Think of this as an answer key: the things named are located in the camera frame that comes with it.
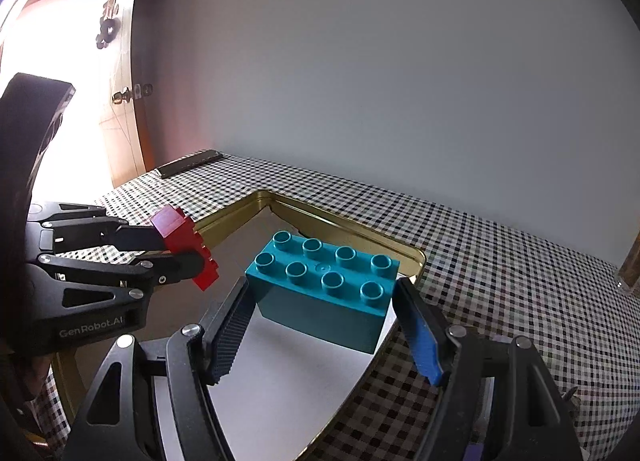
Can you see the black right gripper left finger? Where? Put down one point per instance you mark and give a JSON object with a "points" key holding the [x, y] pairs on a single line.
{"points": [[118, 419]]}

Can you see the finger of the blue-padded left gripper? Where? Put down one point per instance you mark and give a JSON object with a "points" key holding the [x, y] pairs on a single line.
{"points": [[67, 227]]}

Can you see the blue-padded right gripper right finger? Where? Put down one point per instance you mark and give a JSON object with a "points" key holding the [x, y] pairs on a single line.
{"points": [[499, 400]]}

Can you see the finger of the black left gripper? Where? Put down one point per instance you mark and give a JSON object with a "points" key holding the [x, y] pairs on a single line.
{"points": [[157, 269]]}

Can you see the red toy brick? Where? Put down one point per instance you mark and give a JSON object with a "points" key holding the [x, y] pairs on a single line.
{"points": [[180, 236]]}

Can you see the teal toy brick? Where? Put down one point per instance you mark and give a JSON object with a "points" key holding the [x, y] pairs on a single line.
{"points": [[334, 293]]}

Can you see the person's left hand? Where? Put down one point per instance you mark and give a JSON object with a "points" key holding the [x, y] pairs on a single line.
{"points": [[30, 374]]}

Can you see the gold metal tin box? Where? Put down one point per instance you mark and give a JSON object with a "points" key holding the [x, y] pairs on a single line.
{"points": [[305, 221]]}

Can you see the dark flat bar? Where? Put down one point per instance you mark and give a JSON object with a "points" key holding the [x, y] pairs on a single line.
{"points": [[189, 162]]}

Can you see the checkered tablecloth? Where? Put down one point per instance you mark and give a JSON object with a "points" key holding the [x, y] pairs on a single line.
{"points": [[497, 279]]}

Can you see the white paper tin liner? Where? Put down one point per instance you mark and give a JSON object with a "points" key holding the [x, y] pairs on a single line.
{"points": [[284, 387]]}

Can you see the brass door knob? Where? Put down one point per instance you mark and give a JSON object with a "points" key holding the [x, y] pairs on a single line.
{"points": [[136, 92]]}

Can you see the glass tea bottle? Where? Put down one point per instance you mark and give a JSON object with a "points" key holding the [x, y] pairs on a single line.
{"points": [[629, 273]]}

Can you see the wooden door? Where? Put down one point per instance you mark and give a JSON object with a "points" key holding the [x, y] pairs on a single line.
{"points": [[98, 146]]}

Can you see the door hanging ornament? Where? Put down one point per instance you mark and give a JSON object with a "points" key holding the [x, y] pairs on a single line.
{"points": [[109, 24]]}

